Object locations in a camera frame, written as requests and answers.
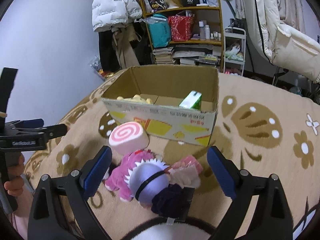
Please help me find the pink bear plush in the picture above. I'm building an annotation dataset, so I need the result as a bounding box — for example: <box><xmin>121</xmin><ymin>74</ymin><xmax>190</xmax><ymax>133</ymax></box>
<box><xmin>104</xmin><ymin>150</ymin><xmax>168</xmax><ymax>202</ymax></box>

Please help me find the pink swirl roll plush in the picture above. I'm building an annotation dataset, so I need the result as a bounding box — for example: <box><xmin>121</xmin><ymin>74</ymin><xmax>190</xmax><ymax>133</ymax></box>
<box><xmin>108</xmin><ymin>121</ymin><xmax>149</xmax><ymax>155</ymax></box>

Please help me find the yellow duck plush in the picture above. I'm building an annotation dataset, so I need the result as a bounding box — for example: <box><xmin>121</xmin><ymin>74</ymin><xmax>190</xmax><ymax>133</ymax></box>
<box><xmin>117</xmin><ymin>94</ymin><xmax>153</xmax><ymax>105</ymax></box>

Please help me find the purple-haired doll plush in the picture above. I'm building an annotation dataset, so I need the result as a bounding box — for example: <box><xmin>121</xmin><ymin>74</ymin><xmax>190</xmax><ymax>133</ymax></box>
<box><xmin>129</xmin><ymin>163</ymin><xmax>195</xmax><ymax>221</ymax></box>

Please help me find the pink tissue pack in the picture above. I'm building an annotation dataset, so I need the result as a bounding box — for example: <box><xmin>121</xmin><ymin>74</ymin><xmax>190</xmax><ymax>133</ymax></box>
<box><xmin>165</xmin><ymin>155</ymin><xmax>203</xmax><ymax>189</ymax></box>

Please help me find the green tissue pack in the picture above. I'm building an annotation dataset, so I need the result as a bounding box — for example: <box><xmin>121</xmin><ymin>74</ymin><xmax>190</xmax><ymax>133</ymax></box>
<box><xmin>179</xmin><ymin>90</ymin><xmax>202</xmax><ymax>110</ymax></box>

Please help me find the person's left hand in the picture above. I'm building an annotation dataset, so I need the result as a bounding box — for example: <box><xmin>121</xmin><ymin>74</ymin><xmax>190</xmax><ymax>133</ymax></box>
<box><xmin>4</xmin><ymin>153</ymin><xmax>24</xmax><ymax>197</ymax></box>

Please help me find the snack bag on floor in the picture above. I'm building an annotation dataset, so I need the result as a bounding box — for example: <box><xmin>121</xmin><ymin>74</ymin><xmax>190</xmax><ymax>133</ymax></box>
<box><xmin>89</xmin><ymin>56</ymin><xmax>114</xmax><ymax>80</ymax></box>

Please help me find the beige patterned blanket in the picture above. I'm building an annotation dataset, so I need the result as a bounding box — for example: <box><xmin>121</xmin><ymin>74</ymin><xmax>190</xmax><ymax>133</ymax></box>
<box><xmin>25</xmin><ymin>72</ymin><xmax>319</xmax><ymax>239</ymax></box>

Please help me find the black white plush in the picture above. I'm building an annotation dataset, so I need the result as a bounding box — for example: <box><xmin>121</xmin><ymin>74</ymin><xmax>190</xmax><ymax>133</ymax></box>
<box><xmin>122</xmin><ymin>217</ymin><xmax>215</xmax><ymax>240</ymax></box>

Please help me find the open cardboard box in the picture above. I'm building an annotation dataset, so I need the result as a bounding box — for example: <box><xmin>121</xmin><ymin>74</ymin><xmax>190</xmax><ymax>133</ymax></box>
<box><xmin>101</xmin><ymin>65</ymin><xmax>219</xmax><ymax>146</ymax></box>

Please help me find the stack of books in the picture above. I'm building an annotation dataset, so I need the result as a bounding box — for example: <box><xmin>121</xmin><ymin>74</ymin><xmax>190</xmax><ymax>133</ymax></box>
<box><xmin>152</xmin><ymin>47</ymin><xmax>176</xmax><ymax>64</ymax></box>

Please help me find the white puffer jacket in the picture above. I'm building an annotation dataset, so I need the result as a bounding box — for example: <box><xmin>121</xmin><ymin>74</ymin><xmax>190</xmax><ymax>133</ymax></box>
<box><xmin>92</xmin><ymin>0</ymin><xmax>143</xmax><ymax>32</ymax></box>

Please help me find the teal bag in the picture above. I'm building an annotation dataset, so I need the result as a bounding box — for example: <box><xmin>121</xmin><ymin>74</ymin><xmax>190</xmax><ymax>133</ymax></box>
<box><xmin>148</xmin><ymin>14</ymin><xmax>171</xmax><ymax>48</ymax></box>

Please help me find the red gift bag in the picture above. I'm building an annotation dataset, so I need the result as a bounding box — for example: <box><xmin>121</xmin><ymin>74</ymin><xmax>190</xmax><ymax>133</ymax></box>
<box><xmin>168</xmin><ymin>15</ymin><xmax>194</xmax><ymax>42</ymax></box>

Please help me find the cream puffer coat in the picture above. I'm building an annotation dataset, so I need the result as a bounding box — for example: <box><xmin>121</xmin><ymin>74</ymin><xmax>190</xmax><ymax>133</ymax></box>
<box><xmin>235</xmin><ymin>0</ymin><xmax>319</xmax><ymax>83</ymax></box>

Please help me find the wooden shelf unit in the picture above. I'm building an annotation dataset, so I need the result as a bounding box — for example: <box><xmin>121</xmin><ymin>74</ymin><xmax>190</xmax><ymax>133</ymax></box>
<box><xmin>139</xmin><ymin>0</ymin><xmax>223</xmax><ymax>70</ymax></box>

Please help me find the white trolley cart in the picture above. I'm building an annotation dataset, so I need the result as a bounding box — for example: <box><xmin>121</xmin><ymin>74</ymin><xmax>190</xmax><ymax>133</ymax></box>
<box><xmin>223</xmin><ymin>27</ymin><xmax>246</xmax><ymax>76</ymax></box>

